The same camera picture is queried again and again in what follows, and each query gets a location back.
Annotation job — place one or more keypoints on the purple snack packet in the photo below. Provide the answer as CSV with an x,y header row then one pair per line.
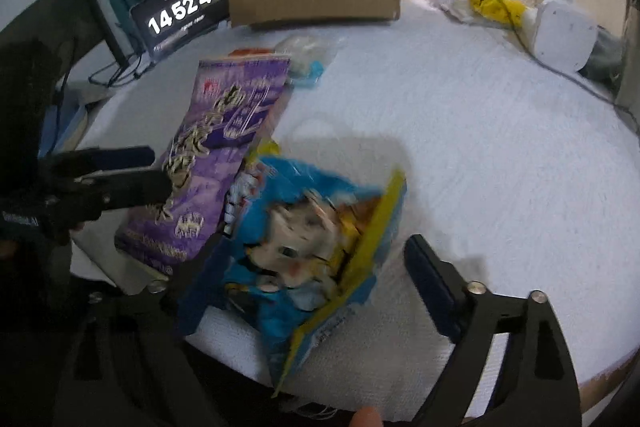
x,y
225,107

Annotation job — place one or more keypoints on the orange snack packet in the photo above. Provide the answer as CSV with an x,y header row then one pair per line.
x,y
250,52

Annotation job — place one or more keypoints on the white box-shaped device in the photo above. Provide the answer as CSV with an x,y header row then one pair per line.
x,y
560,32

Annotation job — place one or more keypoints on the black tablet with clock display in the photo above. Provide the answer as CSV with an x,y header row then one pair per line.
x,y
180,12

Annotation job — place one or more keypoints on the blue snack bag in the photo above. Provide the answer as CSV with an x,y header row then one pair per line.
x,y
300,227

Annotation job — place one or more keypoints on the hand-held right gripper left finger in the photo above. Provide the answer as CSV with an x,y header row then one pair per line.
x,y
200,287

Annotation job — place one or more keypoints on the person's right hand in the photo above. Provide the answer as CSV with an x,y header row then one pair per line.
x,y
366,418

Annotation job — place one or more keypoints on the blue folder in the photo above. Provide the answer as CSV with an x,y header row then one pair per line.
x,y
65,127

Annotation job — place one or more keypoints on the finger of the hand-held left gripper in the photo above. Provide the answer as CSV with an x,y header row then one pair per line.
x,y
110,159
135,189

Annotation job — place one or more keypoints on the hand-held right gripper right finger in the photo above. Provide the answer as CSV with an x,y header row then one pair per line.
x,y
430,277

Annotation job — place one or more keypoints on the clear plastic packet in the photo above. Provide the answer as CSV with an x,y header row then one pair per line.
x,y
307,52

